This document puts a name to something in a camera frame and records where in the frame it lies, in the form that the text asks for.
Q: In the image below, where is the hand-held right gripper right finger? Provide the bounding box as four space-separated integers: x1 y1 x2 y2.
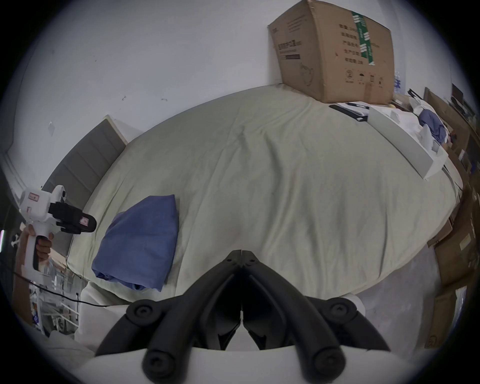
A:
241 250 391 383

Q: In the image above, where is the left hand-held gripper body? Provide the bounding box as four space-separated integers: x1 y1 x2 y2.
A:
19 185 67 278

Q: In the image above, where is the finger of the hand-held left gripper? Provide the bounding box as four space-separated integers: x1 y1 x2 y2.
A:
56 202 98 235

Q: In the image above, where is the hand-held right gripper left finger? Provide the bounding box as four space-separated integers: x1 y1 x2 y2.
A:
95 250 243 383

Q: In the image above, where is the person's left forearm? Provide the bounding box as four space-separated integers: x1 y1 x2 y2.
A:
11 232 35 325

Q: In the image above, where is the person's left hand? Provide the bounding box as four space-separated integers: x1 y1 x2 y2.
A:
26 224 53 263

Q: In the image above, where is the grey padded headboard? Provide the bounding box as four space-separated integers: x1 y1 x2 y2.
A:
40 115 129 256

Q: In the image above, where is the folded blue garment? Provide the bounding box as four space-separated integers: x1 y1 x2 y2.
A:
91 194 179 293

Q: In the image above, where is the bed with pale green sheet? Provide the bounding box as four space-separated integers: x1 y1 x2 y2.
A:
67 84 463 340

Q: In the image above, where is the small brown carton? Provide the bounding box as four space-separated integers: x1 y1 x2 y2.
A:
425 286 469 350

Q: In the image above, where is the brown carton with white label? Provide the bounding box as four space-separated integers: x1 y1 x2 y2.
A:
427 195 480 287

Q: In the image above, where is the long white open box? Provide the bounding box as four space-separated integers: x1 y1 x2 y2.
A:
367 106 449 181

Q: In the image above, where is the flat black strip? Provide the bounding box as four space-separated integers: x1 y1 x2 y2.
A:
329 104 368 123

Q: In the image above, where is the bunched blue cloth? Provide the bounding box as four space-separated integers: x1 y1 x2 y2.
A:
418 108 448 143

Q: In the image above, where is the brown carton with dark flaps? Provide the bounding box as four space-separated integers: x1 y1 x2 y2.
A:
423 84 480 177

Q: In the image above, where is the large brown cardboard carton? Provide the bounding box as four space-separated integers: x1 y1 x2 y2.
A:
268 0 397 104

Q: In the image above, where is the thin black cable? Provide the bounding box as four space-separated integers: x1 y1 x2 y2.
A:
0 265 113 309

